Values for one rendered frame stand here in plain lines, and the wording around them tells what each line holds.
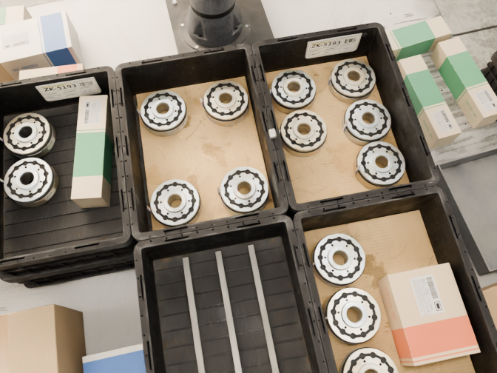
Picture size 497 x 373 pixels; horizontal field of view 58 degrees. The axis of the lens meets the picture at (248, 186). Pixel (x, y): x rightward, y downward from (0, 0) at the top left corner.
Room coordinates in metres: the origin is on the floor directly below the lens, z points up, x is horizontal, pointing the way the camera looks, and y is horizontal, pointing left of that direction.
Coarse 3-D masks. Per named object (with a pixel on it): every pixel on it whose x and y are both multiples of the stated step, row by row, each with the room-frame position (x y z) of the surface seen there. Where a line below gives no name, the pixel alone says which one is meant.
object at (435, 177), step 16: (320, 32) 0.68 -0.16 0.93; (336, 32) 0.68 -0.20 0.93; (352, 32) 0.68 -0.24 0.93; (384, 32) 0.67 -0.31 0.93; (256, 48) 0.63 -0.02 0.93; (384, 48) 0.63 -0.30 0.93; (256, 64) 0.59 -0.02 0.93; (400, 80) 0.55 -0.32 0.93; (272, 112) 0.47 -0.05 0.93; (272, 128) 0.44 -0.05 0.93; (416, 128) 0.43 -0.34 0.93; (432, 160) 0.36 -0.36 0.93; (288, 176) 0.33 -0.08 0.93; (432, 176) 0.33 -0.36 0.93; (288, 192) 0.30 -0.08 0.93; (368, 192) 0.30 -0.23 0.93; (384, 192) 0.30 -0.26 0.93; (288, 208) 0.27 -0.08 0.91; (304, 208) 0.27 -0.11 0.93
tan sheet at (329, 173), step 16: (320, 64) 0.66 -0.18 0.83; (336, 64) 0.66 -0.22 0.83; (368, 64) 0.66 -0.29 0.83; (272, 80) 0.62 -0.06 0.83; (320, 80) 0.62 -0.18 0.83; (352, 80) 0.62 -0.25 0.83; (320, 96) 0.57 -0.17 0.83; (320, 112) 0.53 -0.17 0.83; (336, 112) 0.53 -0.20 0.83; (336, 128) 0.49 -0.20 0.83; (336, 144) 0.45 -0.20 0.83; (352, 144) 0.45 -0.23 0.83; (288, 160) 0.41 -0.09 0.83; (304, 160) 0.41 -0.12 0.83; (320, 160) 0.41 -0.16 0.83; (336, 160) 0.41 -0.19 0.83; (352, 160) 0.41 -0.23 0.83; (304, 176) 0.37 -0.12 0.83; (320, 176) 0.37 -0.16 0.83; (336, 176) 0.37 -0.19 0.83; (352, 176) 0.37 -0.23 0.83; (304, 192) 0.33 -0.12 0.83; (320, 192) 0.33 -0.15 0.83; (336, 192) 0.33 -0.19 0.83; (352, 192) 0.33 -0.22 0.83
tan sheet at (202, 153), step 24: (144, 96) 0.58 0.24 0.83; (192, 96) 0.58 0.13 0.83; (192, 120) 0.52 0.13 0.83; (144, 144) 0.46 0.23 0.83; (168, 144) 0.45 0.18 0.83; (192, 144) 0.45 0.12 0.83; (216, 144) 0.45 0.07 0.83; (240, 144) 0.45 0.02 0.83; (168, 168) 0.40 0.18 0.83; (192, 168) 0.40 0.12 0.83; (216, 168) 0.39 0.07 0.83; (264, 168) 0.39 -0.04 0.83; (216, 192) 0.34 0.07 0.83; (240, 192) 0.34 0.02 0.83; (216, 216) 0.28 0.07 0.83
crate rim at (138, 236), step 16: (224, 48) 0.64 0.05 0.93; (240, 48) 0.64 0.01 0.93; (128, 64) 0.60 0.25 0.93; (144, 64) 0.60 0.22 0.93; (256, 80) 0.55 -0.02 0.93; (256, 96) 0.51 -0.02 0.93; (128, 128) 0.45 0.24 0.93; (128, 144) 0.41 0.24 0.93; (272, 144) 0.40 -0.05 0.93; (128, 160) 0.37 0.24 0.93; (272, 160) 0.37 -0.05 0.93; (128, 176) 0.34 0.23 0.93; (128, 192) 0.30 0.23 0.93; (192, 224) 0.24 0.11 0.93; (208, 224) 0.24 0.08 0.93; (224, 224) 0.24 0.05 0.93; (144, 240) 0.21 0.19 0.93
